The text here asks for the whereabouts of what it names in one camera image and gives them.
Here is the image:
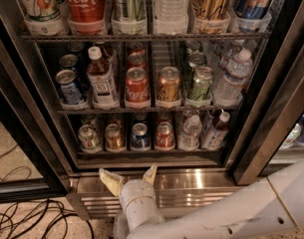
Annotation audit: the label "silver green can top shelf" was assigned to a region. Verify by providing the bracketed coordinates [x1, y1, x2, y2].
[112, 0, 147, 35]

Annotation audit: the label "fridge door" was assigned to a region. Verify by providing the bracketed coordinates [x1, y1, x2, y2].
[231, 0, 304, 185]
[0, 0, 70, 203]

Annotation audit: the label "water bottle bottom shelf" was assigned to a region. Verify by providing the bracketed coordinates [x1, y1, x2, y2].
[178, 115, 202, 151]

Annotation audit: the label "red bull can top shelf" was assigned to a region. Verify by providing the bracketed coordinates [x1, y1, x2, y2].
[228, 0, 272, 33]

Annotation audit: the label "stainless fridge grille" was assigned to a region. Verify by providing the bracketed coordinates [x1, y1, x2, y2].
[67, 168, 241, 220]

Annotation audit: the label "water bottle top shelf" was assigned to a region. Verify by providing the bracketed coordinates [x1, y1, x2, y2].
[153, 0, 189, 35]

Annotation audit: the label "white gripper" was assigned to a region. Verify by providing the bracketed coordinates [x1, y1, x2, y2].
[99, 163, 164, 232]

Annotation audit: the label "red coke can shelf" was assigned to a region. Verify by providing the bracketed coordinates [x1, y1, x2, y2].
[125, 68, 151, 109]
[155, 121, 174, 150]

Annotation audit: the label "tea bottle shelf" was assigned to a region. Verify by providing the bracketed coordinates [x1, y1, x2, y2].
[87, 46, 119, 110]
[201, 112, 230, 150]

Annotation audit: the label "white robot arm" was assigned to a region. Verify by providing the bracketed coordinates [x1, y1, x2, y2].
[99, 160, 304, 239]

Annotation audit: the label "red coke can bottom shelf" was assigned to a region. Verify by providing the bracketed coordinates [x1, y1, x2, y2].
[155, 121, 174, 150]

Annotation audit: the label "blue pepsi can middle shelf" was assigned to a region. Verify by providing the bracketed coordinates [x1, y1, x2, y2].
[55, 69, 88, 110]

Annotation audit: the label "right fridge door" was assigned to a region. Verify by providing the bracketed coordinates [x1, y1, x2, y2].
[231, 0, 304, 185]

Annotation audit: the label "black floor cables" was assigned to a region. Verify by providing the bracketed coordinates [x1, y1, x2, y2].
[0, 198, 95, 239]

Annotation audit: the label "tea bottle bottom shelf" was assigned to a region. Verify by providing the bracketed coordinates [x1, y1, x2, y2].
[201, 112, 230, 150]

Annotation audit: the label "7up can top shelf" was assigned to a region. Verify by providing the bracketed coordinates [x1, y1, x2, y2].
[20, 0, 64, 36]

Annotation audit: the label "gold can middle shelf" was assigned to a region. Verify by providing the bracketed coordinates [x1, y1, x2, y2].
[155, 66, 181, 109]

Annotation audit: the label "clear plastic bin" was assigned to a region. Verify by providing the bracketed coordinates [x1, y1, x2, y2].
[113, 210, 130, 239]

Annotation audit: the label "water bottle shelf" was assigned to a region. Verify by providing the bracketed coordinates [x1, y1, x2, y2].
[178, 115, 202, 151]
[153, 0, 189, 35]
[213, 49, 252, 107]

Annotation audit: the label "coca-cola can top shelf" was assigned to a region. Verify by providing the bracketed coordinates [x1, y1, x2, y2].
[67, 0, 106, 35]

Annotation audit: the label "gold can bottom shelf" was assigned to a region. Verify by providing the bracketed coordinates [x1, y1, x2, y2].
[105, 123, 126, 152]

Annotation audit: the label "blue pepsi can shelf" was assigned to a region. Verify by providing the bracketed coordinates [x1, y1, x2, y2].
[55, 69, 88, 110]
[131, 122, 151, 151]

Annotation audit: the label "water bottle middle shelf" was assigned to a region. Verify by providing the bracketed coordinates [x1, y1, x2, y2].
[213, 49, 252, 107]

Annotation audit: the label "red coke can middle shelf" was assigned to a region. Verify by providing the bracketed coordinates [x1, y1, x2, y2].
[125, 68, 151, 109]

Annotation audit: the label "gold can top shelf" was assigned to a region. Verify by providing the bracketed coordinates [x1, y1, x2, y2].
[191, 0, 229, 34]

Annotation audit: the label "tea bottle middle shelf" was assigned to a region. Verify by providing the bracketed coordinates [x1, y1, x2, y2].
[87, 46, 119, 110]

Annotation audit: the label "green white can bottom shelf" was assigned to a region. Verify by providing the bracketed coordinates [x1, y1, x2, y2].
[78, 124, 102, 153]

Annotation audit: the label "left fridge door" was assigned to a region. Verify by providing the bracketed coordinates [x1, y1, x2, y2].
[0, 0, 70, 203]

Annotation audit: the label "gold can shelf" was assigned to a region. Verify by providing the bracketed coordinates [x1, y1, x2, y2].
[105, 123, 126, 152]
[155, 66, 181, 109]
[191, 0, 229, 34]

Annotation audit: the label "blue pepsi can bottom shelf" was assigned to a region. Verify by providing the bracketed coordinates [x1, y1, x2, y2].
[131, 122, 151, 151]

